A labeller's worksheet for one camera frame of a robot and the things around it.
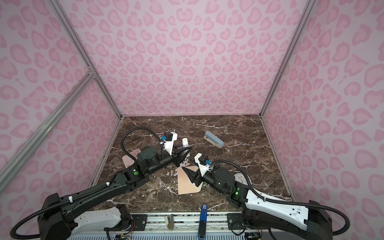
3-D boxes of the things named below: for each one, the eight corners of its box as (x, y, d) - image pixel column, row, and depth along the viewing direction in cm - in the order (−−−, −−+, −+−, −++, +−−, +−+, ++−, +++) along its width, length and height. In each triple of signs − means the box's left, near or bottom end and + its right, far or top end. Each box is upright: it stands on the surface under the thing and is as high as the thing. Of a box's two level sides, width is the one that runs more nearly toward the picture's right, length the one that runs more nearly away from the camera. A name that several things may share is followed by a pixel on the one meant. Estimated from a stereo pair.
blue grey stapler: (203, 138, 109) (203, 133, 104) (207, 134, 111) (207, 130, 106) (220, 149, 102) (221, 145, 98) (223, 145, 104) (225, 141, 100)
